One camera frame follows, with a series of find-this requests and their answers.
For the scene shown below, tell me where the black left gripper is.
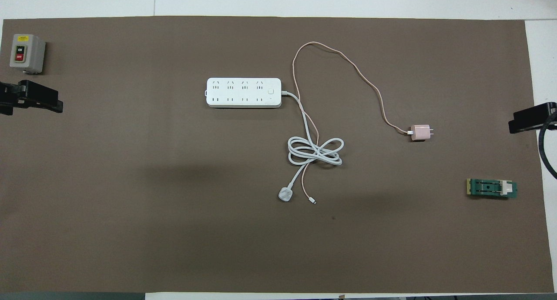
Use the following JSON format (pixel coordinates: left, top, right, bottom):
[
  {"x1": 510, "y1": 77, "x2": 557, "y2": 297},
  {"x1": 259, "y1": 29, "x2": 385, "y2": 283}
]
[{"x1": 0, "y1": 80, "x2": 64, "y2": 116}]

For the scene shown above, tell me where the pink charger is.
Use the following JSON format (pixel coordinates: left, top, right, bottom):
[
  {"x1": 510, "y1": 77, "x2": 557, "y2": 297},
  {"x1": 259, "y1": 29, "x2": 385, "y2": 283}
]
[{"x1": 408, "y1": 124, "x2": 434, "y2": 142}]

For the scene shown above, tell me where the white power strip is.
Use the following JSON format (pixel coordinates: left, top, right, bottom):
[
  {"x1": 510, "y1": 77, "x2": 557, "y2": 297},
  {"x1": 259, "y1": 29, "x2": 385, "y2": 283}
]
[{"x1": 206, "y1": 77, "x2": 282, "y2": 109}]

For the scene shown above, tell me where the pink charging cable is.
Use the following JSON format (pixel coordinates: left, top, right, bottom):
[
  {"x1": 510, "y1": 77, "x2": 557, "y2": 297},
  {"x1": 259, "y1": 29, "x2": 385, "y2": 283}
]
[{"x1": 292, "y1": 42, "x2": 412, "y2": 204}]

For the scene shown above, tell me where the brown table mat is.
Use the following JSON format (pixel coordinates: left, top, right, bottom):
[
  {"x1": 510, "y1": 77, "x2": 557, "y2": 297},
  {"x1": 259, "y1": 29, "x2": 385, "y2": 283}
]
[{"x1": 0, "y1": 16, "x2": 555, "y2": 294}]

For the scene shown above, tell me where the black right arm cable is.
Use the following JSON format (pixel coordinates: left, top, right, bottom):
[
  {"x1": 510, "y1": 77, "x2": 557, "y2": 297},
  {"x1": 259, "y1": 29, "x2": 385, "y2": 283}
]
[{"x1": 538, "y1": 113, "x2": 557, "y2": 180}]

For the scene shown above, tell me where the grey on-off switch box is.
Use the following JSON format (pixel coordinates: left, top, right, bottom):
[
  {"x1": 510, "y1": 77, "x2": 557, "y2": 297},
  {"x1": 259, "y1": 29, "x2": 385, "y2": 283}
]
[{"x1": 10, "y1": 34, "x2": 46, "y2": 74}]

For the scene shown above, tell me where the green knife switch board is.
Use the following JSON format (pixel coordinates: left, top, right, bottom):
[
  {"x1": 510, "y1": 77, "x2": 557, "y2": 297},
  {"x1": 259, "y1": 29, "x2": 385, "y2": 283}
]
[{"x1": 466, "y1": 178, "x2": 518, "y2": 200}]

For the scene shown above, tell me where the white power strip cable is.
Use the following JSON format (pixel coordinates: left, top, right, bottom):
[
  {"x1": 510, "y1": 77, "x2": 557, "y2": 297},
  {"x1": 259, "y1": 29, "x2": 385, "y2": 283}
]
[{"x1": 278, "y1": 90, "x2": 345, "y2": 203}]

